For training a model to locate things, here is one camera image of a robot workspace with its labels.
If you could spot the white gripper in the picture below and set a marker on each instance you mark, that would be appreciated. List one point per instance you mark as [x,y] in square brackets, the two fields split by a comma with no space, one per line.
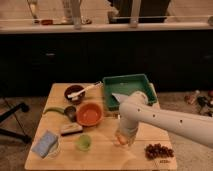
[128,129]

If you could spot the yellow apple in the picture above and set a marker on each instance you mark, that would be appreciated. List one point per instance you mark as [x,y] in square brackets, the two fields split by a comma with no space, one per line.
[123,140]

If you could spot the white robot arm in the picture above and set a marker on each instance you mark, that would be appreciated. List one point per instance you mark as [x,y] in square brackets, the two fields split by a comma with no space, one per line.
[134,109]

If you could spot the small green cup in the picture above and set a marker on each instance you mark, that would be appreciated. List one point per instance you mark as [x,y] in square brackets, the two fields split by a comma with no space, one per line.
[83,142]

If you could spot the small metal cup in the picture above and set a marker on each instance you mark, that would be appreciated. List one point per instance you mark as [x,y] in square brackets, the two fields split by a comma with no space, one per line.
[70,112]

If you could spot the bunch of red grapes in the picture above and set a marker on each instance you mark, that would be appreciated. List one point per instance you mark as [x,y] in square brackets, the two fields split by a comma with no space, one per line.
[153,151]

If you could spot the grey cloth in tray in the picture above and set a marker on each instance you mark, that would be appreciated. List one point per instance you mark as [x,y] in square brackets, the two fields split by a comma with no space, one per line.
[120,97]

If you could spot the orange bowl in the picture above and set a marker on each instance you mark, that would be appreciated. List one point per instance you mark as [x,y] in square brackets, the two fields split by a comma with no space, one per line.
[89,114]

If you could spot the green plastic tray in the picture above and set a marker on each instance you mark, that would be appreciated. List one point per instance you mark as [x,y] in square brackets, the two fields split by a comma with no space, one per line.
[126,84]

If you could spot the brown block eraser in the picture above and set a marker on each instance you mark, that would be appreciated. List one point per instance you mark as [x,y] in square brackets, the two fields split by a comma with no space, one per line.
[71,128]

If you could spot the dark brown bowl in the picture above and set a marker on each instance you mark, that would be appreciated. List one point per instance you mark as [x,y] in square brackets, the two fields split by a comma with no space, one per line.
[72,90]

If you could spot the clear glass dish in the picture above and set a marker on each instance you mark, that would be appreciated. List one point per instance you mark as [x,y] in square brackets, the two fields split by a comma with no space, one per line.
[55,150]

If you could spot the blue sponge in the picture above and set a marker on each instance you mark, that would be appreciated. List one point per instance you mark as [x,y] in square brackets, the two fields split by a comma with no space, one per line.
[47,143]

